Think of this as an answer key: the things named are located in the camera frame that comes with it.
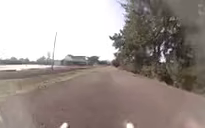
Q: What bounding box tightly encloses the row of trees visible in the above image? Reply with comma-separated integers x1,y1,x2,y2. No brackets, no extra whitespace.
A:
109,0,205,98

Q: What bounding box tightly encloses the pale water surface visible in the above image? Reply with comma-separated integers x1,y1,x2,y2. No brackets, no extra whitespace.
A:
0,64,63,73

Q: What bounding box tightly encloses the grass verge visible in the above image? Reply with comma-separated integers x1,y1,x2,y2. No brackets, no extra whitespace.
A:
0,65,98,101

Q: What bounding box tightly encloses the grey asphalt road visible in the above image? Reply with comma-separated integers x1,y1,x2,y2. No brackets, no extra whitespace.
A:
0,65,205,128

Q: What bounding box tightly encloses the distant tree line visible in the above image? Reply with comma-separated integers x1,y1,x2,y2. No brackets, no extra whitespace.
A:
0,55,63,66

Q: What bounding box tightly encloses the robot's own part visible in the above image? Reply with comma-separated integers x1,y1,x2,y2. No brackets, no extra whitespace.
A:
125,122,136,128
59,122,70,128

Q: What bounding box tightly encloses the building with dark roof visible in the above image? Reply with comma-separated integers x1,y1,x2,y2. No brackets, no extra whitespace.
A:
61,54,89,66

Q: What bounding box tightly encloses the utility pole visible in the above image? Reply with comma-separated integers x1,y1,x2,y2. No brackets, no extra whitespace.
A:
51,31,58,71

